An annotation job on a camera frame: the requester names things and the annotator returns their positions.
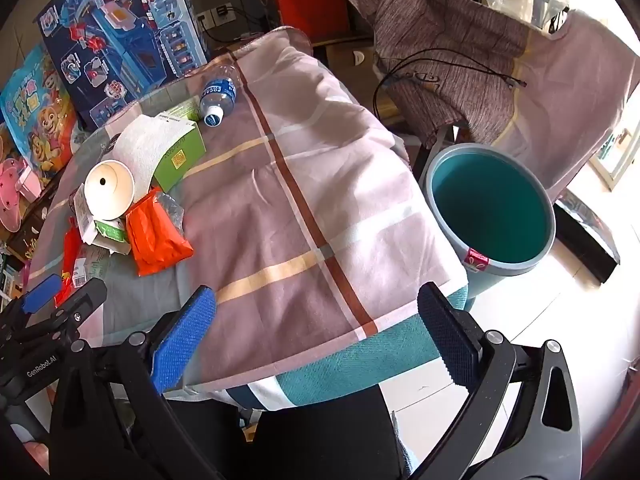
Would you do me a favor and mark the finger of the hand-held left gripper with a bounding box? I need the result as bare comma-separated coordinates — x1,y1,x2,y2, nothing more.
49,278,109,334
20,274,64,315

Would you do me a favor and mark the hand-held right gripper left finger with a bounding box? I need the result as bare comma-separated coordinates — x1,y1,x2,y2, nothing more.
47,285,218,480

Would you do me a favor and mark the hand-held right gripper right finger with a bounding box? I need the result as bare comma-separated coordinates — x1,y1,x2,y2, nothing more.
416,282,583,480

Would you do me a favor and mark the red print plastic bag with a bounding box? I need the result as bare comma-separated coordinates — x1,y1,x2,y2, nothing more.
54,225,110,307

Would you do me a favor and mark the orange packet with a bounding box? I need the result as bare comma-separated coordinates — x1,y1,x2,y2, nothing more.
125,187,195,277

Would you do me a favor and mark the teal plastic bin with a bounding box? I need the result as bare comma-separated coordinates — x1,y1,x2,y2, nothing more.
422,142,557,297

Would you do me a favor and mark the white paper towel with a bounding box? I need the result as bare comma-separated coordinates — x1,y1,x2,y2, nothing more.
107,114,198,196

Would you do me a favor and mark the small green white carton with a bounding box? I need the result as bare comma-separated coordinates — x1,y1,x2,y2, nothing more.
94,219,132,257

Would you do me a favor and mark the pink butterfly toy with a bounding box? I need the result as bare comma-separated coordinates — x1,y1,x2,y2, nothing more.
0,155,45,233

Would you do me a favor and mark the clear crinkled plastic wrapper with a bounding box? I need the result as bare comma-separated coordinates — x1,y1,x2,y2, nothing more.
152,189,187,233

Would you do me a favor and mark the black flat box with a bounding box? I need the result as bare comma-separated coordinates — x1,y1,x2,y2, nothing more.
554,199,622,282

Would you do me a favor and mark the flat green box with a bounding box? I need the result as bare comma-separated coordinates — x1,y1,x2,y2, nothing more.
152,100,207,193

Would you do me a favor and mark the cartoon dog bag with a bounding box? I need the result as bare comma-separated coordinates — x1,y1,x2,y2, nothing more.
0,42,82,186

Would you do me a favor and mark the plaid pink grey blanket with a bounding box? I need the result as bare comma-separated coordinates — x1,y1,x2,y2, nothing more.
25,25,471,411

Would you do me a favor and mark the blue label water bottle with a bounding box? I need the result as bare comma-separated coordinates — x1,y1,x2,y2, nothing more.
199,62,241,127

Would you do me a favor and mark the blue toy box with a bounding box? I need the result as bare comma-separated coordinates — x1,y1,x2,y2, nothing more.
37,0,211,131

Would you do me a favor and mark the brown cardboard box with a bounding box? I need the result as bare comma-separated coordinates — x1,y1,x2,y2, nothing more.
324,42,401,123

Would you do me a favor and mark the mauve two-tone garment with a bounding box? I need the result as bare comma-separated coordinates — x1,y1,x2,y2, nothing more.
334,0,640,191

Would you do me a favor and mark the black cable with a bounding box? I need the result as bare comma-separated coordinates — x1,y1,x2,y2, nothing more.
372,55,529,122

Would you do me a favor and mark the wall socket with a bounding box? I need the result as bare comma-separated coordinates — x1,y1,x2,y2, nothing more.
196,4,237,29

